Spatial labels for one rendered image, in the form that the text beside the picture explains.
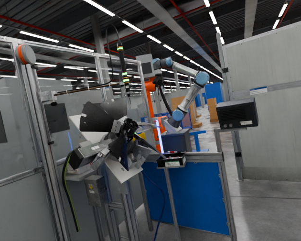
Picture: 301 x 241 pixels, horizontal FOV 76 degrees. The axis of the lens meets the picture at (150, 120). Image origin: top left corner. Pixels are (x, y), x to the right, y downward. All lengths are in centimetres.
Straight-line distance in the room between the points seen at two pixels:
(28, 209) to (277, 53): 310
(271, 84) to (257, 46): 54
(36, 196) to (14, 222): 21
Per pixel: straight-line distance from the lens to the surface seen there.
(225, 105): 152
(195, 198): 192
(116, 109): 159
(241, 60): 303
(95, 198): 169
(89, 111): 138
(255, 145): 310
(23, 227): 189
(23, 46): 177
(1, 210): 180
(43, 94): 168
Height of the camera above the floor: 131
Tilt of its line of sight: 4 degrees down
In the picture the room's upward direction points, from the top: 10 degrees counter-clockwise
